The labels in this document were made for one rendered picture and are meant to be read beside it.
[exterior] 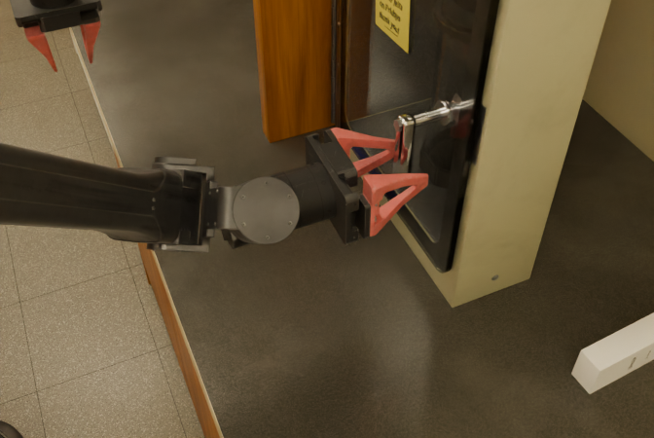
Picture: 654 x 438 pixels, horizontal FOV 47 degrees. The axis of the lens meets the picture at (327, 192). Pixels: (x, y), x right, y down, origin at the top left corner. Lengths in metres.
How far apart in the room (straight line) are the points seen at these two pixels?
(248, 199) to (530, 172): 0.32
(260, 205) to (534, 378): 0.40
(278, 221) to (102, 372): 1.46
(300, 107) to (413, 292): 0.33
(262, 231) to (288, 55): 0.45
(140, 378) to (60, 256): 0.51
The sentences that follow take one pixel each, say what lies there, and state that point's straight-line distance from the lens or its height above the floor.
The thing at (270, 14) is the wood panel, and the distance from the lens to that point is 0.99.
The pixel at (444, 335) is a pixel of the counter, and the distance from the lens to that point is 0.89.
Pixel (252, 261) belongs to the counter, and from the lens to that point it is 0.95.
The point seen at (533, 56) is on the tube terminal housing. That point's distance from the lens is 0.70.
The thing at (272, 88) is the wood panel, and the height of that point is 1.04.
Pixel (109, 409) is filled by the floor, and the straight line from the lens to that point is 1.99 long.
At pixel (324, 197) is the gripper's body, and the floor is 1.16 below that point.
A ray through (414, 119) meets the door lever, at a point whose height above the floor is 1.21.
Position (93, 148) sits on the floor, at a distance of 2.66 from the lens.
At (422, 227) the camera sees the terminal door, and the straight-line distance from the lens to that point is 0.88.
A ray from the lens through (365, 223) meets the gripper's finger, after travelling 0.72.
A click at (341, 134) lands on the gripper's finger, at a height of 1.18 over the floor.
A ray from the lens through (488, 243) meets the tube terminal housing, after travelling 0.85.
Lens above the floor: 1.66
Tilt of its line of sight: 44 degrees down
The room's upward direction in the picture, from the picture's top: straight up
